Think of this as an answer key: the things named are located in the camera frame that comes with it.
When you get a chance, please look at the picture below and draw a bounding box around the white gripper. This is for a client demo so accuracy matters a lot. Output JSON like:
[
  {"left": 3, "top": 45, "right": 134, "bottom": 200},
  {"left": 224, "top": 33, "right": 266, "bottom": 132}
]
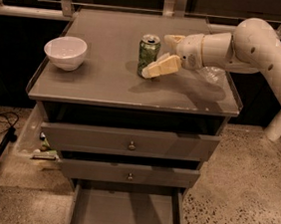
[{"left": 141, "top": 34, "right": 204, "bottom": 79}]

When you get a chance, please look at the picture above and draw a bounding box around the green soda can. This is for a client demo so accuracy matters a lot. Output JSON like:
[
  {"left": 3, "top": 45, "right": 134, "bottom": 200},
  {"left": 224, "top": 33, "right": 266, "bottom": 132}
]
[{"left": 137, "top": 34, "right": 160, "bottom": 76}]

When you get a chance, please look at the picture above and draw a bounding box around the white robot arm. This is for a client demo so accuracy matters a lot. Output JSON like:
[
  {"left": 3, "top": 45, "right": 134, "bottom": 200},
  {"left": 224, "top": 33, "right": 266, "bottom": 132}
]
[{"left": 140, "top": 18, "right": 281, "bottom": 141}]

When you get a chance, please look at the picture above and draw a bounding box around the grey top drawer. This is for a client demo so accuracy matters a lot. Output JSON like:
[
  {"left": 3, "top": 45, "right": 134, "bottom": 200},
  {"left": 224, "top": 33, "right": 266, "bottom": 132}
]
[{"left": 38, "top": 100, "right": 224, "bottom": 168}]

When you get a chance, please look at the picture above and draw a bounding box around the grey drawer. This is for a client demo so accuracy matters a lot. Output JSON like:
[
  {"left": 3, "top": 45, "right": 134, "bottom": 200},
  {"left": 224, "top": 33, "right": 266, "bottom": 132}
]
[
  {"left": 59, "top": 156, "right": 200, "bottom": 188},
  {"left": 38, "top": 100, "right": 224, "bottom": 168},
  {"left": 67, "top": 180, "right": 183, "bottom": 224}
]

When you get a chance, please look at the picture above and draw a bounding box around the grey drawer cabinet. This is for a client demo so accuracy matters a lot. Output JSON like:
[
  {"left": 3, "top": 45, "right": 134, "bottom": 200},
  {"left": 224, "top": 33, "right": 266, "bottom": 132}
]
[{"left": 12, "top": 1, "right": 253, "bottom": 224}]

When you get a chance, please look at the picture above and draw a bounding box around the grey middle drawer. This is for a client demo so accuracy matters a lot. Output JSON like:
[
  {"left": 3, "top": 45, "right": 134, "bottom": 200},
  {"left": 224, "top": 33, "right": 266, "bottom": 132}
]
[{"left": 59, "top": 156, "right": 200, "bottom": 188}]

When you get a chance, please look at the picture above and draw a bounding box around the grey bottom drawer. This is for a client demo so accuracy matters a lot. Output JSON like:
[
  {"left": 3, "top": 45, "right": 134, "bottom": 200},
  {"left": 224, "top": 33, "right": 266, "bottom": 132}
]
[{"left": 67, "top": 180, "right": 183, "bottom": 224}]

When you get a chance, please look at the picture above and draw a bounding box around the clear plastic water bottle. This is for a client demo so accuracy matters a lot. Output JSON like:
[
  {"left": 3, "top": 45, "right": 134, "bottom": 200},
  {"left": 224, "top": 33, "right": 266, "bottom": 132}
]
[{"left": 201, "top": 67, "right": 226, "bottom": 86}]

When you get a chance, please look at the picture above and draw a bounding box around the white ceramic bowl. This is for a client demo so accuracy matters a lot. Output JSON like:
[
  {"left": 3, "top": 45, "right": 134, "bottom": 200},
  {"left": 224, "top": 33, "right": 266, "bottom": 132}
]
[{"left": 44, "top": 36, "right": 88, "bottom": 72}]

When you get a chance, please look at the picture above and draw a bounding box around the clear plastic side bin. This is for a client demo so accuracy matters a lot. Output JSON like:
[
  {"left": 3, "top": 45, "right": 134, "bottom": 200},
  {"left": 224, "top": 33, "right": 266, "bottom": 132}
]
[{"left": 13, "top": 107, "right": 58, "bottom": 161}]

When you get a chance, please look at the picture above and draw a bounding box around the metal railing frame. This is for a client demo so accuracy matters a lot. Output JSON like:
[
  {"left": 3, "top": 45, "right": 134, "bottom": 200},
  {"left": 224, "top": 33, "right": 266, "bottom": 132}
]
[{"left": 0, "top": 0, "right": 281, "bottom": 46}]

